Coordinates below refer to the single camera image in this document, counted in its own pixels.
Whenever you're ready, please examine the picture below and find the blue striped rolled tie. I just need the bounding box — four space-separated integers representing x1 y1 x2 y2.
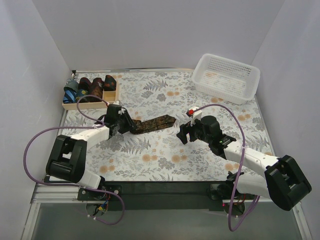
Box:
62 88 77 104

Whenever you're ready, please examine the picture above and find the wooden compartment tray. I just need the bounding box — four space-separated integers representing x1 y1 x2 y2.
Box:
62 81 119 110

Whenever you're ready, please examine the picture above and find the white plastic perforated basket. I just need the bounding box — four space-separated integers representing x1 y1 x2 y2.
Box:
191 53 261 105

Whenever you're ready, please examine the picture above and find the dark red rolled tie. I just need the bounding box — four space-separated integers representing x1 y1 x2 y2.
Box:
78 77 92 92

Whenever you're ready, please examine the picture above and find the navy yellow-dotted rolled tie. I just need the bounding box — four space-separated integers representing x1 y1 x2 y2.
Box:
75 89 89 103

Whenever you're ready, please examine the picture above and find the grey rolled tie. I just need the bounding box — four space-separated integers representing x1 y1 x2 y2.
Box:
63 79 79 92

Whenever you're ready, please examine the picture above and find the purple cable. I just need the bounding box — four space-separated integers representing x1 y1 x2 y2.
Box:
23 94 126 225
192 103 261 232

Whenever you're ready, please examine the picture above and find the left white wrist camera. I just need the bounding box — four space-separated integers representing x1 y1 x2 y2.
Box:
118 108 126 115

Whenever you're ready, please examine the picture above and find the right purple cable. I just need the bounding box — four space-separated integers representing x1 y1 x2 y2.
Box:
192 103 261 232

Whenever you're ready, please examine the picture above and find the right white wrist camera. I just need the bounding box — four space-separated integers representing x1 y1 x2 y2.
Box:
186 106 202 126

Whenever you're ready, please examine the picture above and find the black tie with gold keys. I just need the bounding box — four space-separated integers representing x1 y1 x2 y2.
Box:
130 114 177 135

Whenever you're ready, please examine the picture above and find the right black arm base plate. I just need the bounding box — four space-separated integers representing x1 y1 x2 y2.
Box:
204 184 257 201

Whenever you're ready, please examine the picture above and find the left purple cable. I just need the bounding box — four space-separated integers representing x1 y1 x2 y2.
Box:
23 94 126 225

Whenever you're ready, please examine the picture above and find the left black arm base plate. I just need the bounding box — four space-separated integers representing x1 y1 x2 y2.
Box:
77 184 122 201

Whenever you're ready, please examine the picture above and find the black orange-dotted rolled tie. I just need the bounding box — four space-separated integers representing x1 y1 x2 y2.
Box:
103 74 117 92

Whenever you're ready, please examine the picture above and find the floral patterned table mat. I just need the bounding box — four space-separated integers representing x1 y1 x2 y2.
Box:
49 70 286 182

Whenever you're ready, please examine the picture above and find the brown patterned rolled tie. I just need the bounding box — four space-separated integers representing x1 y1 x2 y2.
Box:
89 77 104 99

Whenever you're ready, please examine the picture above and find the aluminium frame rail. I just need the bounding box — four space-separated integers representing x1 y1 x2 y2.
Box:
21 181 313 240

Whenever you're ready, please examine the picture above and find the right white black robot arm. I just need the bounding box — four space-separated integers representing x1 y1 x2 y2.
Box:
176 115 312 211

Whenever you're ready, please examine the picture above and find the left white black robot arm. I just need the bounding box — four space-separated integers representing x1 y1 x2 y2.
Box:
46 104 136 200

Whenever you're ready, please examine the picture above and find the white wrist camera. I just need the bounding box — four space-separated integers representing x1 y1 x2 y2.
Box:
186 106 202 126
118 108 126 115

